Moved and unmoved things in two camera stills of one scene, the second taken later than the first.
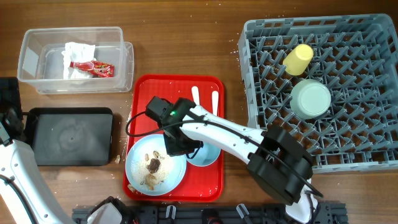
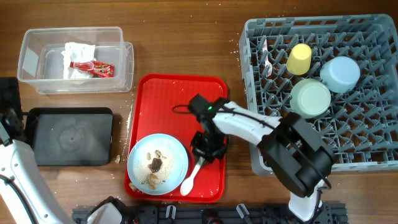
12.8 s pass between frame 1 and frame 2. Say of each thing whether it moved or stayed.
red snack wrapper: stayed
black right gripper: moved
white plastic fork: moved
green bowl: stayed
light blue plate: stayed
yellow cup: stayed
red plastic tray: stayed
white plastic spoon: moved
